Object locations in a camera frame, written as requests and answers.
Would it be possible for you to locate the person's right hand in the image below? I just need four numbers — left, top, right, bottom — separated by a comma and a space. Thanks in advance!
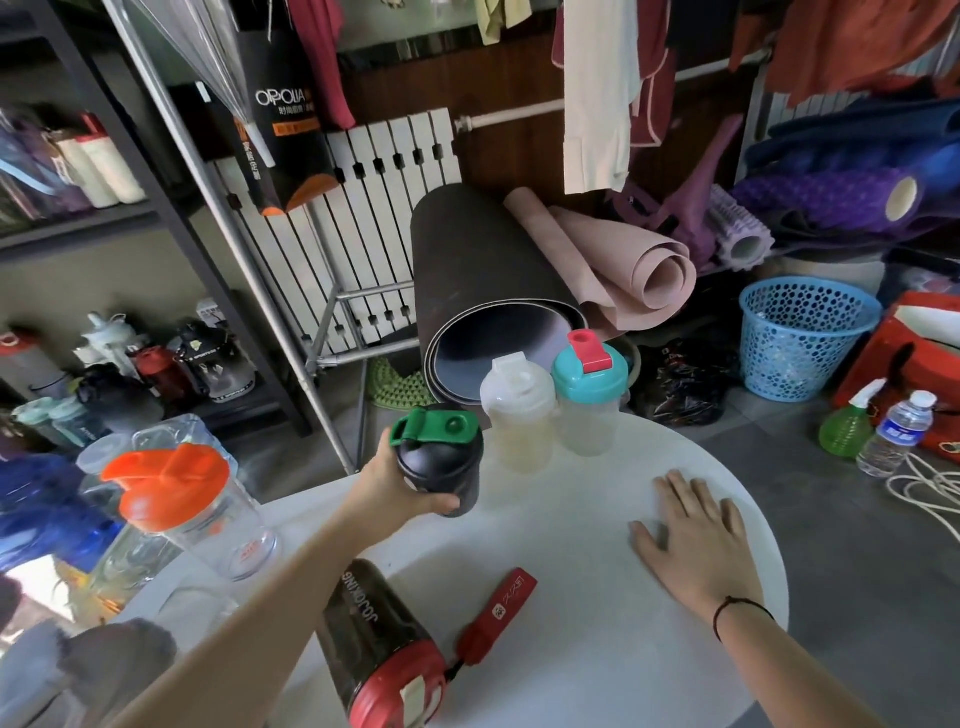
628, 470, 766, 624

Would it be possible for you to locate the person's left hand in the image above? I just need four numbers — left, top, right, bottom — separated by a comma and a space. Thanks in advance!
348, 427, 463, 541

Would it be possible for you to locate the black bottle green lid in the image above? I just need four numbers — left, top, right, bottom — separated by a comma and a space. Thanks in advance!
388, 404, 485, 519

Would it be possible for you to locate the dark bottle red lid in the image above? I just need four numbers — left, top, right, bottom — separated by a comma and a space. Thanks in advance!
314, 558, 539, 728

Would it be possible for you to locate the clear shaker white lid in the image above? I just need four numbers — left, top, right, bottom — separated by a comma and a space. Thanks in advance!
479, 350, 560, 475

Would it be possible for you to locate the clear shaker teal lid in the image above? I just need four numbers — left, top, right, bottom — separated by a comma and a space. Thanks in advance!
551, 328, 630, 457

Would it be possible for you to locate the cluster of small mixed bottles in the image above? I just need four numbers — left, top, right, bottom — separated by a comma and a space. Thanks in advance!
0, 311, 260, 451

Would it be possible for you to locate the clear shaker orange lid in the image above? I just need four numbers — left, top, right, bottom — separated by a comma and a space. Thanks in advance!
99, 442, 283, 583

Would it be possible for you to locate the small plastic water bottle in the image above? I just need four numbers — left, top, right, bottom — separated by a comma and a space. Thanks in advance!
856, 389, 939, 480

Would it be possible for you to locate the grey shaker red logo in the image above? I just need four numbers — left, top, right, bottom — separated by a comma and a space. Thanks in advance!
58, 618, 179, 728

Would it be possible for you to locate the person's left forearm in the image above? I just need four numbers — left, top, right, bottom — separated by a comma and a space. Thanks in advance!
108, 517, 376, 728

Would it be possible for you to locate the green spiky massage mat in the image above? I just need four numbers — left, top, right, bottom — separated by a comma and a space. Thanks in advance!
365, 356, 436, 412

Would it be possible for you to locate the white oval table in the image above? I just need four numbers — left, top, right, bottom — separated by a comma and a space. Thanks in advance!
112, 412, 790, 728

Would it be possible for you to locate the black plastic bag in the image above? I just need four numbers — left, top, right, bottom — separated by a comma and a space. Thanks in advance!
629, 337, 744, 429

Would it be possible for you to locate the green spray bottle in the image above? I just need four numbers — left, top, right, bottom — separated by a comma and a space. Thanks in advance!
817, 377, 889, 460

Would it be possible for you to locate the blue plastic basket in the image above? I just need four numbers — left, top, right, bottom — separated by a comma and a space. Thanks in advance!
738, 275, 884, 404

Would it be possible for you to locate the black rolled yoga mat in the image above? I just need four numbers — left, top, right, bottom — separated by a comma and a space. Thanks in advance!
410, 183, 590, 388

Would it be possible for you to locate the pink rolled yoga mat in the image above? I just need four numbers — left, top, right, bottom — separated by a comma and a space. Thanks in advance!
502, 187, 699, 343

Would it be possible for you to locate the red shopping bag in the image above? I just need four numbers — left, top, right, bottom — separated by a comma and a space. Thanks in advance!
832, 290, 960, 463

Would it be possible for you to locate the white slatted radiator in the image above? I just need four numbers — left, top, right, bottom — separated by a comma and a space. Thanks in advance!
734, 44, 960, 185
206, 108, 464, 358

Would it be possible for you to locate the white round tub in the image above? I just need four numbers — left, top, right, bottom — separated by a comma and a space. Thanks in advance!
757, 254, 886, 298

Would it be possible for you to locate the silver metal clothes rack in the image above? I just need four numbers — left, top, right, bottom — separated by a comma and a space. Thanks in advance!
101, 0, 421, 478

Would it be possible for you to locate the purple bumpy foam roller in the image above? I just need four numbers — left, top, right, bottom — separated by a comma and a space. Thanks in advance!
731, 166, 924, 234

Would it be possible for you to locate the black and orange paper bag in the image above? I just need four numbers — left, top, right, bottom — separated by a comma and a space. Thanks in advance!
224, 22, 343, 217

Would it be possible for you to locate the black metal shelf rack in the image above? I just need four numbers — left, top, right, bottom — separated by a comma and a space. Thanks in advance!
0, 0, 313, 440

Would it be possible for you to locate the blue foam roller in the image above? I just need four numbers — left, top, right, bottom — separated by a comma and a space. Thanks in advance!
749, 142, 960, 198

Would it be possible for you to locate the red hanging garment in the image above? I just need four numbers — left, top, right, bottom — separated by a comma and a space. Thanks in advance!
288, 0, 358, 133

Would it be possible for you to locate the navy blue folded mat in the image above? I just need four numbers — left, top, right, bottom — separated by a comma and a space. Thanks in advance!
744, 97, 960, 174

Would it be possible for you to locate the maroon hanging garment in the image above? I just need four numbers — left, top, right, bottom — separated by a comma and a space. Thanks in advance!
552, 0, 680, 149

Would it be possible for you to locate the white hanging garment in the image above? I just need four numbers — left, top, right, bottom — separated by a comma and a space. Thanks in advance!
562, 0, 643, 196

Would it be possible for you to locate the clear folded umbrella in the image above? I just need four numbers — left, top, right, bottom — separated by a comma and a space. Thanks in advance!
123, 0, 279, 170

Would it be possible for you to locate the yellow-green hanging cloth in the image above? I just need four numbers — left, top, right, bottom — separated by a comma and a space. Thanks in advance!
476, 0, 534, 48

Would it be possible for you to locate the orange hanging garment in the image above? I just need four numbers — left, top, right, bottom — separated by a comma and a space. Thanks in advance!
731, 0, 960, 110

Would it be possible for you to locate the black cord bracelet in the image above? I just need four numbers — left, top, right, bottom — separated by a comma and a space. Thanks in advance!
710, 596, 778, 644

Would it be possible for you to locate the white power strip with cable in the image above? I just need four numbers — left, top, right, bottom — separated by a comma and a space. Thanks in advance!
886, 449, 960, 545

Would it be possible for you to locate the mauve plastic frame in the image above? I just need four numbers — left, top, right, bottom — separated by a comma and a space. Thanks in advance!
607, 112, 745, 268

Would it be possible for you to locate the white wall pipe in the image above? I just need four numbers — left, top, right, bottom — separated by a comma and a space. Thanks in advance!
453, 48, 774, 135

